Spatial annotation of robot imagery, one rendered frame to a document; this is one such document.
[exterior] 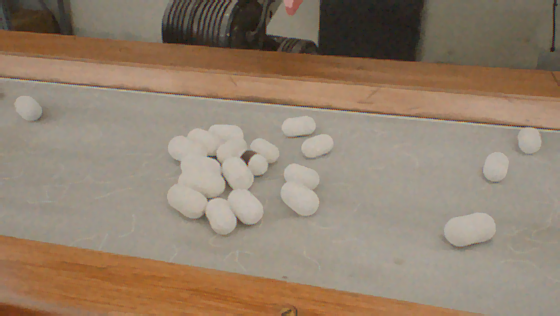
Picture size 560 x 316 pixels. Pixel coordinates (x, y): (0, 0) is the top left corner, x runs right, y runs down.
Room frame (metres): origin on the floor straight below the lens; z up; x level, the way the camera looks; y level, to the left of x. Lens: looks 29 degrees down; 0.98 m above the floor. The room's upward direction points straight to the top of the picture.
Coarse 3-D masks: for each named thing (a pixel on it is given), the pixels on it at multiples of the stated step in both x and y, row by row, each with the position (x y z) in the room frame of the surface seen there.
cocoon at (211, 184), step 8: (184, 176) 0.37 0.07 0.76; (192, 176) 0.36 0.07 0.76; (200, 176) 0.36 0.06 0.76; (208, 176) 0.36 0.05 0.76; (216, 176) 0.36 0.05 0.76; (192, 184) 0.36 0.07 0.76; (200, 184) 0.36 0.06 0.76; (208, 184) 0.36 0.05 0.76; (216, 184) 0.36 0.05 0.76; (224, 184) 0.37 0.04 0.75; (200, 192) 0.36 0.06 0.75; (208, 192) 0.36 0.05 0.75; (216, 192) 0.36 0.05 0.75
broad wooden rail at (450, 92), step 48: (0, 48) 0.68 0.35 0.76; (48, 48) 0.68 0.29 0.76; (96, 48) 0.68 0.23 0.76; (144, 48) 0.68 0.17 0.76; (192, 48) 0.68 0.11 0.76; (192, 96) 0.58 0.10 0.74; (240, 96) 0.57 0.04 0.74; (288, 96) 0.56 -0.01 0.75; (336, 96) 0.55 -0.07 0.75; (384, 96) 0.54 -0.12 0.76; (432, 96) 0.53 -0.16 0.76; (480, 96) 0.52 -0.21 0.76; (528, 96) 0.52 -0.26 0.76
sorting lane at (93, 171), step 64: (0, 128) 0.49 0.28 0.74; (64, 128) 0.49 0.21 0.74; (128, 128) 0.49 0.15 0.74; (192, 128) 0.49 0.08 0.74; (256, 128) 0.49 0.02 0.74; (320, 128) 0.49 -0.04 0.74; (384, 128) 0.49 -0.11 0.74; (448, 128) 0.49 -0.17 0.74; (512, 128) 0.49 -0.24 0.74; (0, 192) 0.37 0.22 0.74; (64, 192) 0.37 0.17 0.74; (128, 192) 0.37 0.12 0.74; (256, 192) 0.37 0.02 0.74; (320, 192) 0.37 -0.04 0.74; (384, 192) 0.37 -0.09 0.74; (448, 192) 0.37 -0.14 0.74; (512, 192) 0.37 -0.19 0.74; (192, 256) 0.29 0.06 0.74; (256, 256) 0.29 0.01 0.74; (320, 256) 0.29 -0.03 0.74; (384, 256) 0.29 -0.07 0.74; (448, 256) 0.29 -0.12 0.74; (512, 256) 0.29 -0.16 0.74
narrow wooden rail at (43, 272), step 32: (0, 256) 0.26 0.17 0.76; (32, 256) 0.26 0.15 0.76; (64, 256) 0.26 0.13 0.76; (96, 256) 0.26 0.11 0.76; (128, 256) 0.26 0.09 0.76; (0, 288) 0.23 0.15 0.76; (32, 288) 0.23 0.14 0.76; (64, 288) 0.23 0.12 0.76; (96, 288) 0.23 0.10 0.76; (128, 288) 0.23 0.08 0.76; (160, 288) 0.23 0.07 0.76; (192, 288) 0.23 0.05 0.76; (224, 288) 0.23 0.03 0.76; (256, 288) 0.23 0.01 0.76; (288, 288) 0.23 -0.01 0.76; (320, 288) 0.23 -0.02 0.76
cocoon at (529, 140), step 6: (522, 132) 0.45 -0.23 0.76; (528, 132) 0.45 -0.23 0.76; (534, 132) 0.45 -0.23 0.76; (522, 138) 0.44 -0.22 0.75; (528, 138) 0.44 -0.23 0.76; (534, 138) 0.44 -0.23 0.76; (522, 144) 0.44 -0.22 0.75; (528, 144) 0.43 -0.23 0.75; (534, 144) 0.43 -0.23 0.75; (540, 144) 0.43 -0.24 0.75; (522, 150) 0.44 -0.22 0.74; (528, 150) 0.43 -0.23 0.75; (534, 150) 0.43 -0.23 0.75
